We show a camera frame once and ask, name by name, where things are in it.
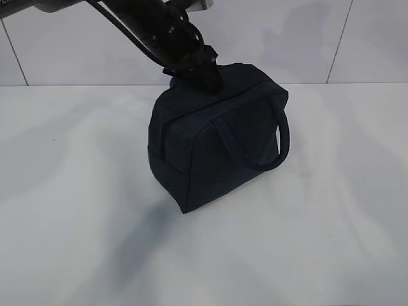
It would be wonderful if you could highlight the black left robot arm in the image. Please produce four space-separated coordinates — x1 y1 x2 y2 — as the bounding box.
87 1 223 92

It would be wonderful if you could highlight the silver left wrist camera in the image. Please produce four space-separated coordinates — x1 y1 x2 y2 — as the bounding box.
166 0 214 11

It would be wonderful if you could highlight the dark navy lunch bag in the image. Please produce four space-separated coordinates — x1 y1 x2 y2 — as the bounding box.
148 63 290 213

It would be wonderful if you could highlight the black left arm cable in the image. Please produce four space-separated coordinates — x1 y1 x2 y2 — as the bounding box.
85 0 173 69

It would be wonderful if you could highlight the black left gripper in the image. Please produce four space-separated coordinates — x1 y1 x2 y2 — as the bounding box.
143 18 223 93

